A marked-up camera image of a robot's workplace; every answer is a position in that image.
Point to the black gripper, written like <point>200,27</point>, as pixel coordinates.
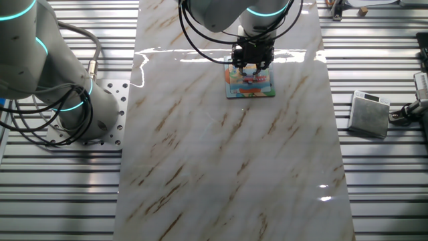
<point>254,53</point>

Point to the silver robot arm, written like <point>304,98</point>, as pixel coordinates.
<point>33,60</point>

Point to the vehicle picture puzzle board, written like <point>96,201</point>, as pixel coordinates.
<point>247,90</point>

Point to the metal pole with black clamp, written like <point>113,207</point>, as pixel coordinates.
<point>337,10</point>

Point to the marble pattern board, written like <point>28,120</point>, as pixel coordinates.
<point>200,167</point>

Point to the silver digital scale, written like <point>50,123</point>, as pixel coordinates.
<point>368,117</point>

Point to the small wooden block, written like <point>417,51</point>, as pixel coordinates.
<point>363,12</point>

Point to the black box-shaped device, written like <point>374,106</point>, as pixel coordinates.
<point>423,50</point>

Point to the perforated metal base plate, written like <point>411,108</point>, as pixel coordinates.
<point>115,90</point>

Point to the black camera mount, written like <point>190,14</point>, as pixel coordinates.
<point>401,115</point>

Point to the small silver camera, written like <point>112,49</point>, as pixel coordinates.
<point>422,85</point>

